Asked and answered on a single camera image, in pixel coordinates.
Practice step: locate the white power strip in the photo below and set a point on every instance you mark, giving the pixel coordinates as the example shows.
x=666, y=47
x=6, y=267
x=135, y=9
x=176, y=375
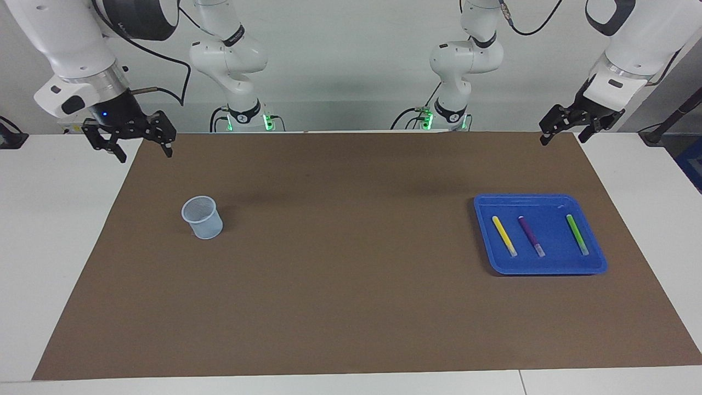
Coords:
x=71, y=130

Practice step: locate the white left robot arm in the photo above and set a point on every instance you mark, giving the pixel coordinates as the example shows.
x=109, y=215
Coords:
x=647, y=33

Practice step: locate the black clamp base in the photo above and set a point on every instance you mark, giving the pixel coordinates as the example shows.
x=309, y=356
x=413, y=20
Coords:
x=10, y=137

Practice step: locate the translucent plastic cup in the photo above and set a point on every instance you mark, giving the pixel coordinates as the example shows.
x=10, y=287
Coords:
x=204, y=222

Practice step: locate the black stand leg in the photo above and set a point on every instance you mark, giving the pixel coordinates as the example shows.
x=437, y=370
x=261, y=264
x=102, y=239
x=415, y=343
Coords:
x=666, y=123

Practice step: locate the brown table mat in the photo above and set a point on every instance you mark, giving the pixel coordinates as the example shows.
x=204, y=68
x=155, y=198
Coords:
x=351, y=274

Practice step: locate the blue plastic tray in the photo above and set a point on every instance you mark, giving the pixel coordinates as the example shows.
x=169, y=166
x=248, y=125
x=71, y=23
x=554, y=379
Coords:
x=543, y=258

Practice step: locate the purple pen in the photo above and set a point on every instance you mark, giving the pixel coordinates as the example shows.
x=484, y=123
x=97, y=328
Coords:
x=531, y=235

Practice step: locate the blue box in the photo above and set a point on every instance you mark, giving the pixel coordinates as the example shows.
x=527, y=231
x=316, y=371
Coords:
x=692, y=164

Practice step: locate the yellow pen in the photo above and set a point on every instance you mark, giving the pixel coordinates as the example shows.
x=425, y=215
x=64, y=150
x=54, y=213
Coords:
x=503, y=235

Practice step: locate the green pen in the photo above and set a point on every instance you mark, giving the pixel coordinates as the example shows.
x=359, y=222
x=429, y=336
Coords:
x=577, y=233

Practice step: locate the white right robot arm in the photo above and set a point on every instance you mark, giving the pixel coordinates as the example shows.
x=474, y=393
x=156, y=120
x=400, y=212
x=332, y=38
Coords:
x=71, y=44

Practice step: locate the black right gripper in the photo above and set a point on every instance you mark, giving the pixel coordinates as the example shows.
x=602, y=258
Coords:
x=118, y=112

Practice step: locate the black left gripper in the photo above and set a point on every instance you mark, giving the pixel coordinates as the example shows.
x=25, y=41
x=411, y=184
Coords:
x=582, y=109

